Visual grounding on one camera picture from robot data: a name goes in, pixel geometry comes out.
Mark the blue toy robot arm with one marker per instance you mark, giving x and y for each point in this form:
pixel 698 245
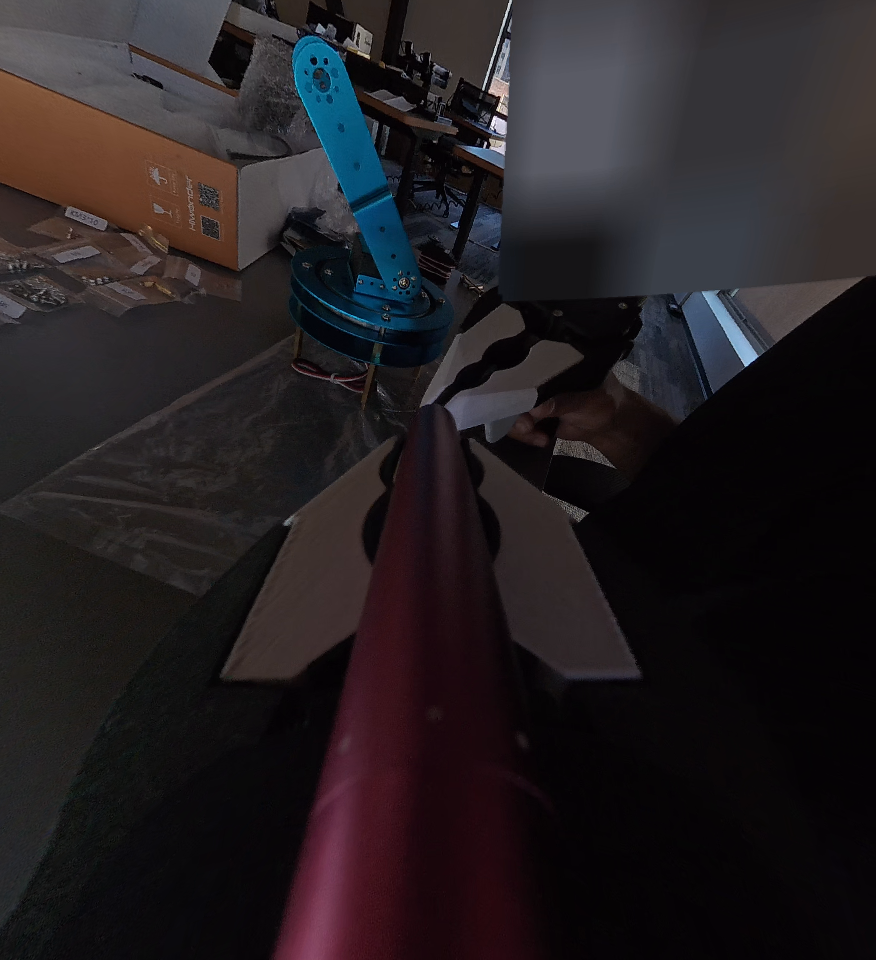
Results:
pixel 374 225

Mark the orange white cardboard box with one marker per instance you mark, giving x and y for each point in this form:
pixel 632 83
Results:
pixel 92 142

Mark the clear plastic bag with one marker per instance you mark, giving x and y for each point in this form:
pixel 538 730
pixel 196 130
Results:
pixel 182 480

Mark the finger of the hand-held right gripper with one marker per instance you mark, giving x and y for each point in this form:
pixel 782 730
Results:
pixel 486 334
pixel 535 371

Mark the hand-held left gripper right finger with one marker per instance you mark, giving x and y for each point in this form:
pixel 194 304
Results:
pixel 558 600

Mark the person's black clothing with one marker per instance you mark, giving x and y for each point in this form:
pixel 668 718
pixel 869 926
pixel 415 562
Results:
pixel 783 465

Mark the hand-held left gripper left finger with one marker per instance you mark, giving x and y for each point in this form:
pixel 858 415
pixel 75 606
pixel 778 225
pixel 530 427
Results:
pixel 310 592

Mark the black servo motor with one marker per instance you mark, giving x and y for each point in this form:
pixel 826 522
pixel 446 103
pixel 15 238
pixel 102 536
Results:
pixel 438 262

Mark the pile of screw bags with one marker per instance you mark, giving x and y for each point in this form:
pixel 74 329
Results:
pixel 47 277

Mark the dark desk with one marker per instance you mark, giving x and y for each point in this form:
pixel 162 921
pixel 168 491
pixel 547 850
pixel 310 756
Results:
pixel 70 660

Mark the bubble wrap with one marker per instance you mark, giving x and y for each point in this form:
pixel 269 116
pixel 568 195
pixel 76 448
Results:
pixel 273 97

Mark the black mesh office chair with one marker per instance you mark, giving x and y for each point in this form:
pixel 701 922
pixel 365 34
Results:
pixel 475 101

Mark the wooden office desk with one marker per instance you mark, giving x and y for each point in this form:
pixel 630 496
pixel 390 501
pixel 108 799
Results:
pixel 408 120
pixel 479 161

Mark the person's right hand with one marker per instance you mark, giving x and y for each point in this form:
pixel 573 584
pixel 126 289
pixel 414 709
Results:
pixel 610 427

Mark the red metal tube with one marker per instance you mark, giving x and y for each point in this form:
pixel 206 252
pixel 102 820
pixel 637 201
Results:
pixel 423 637

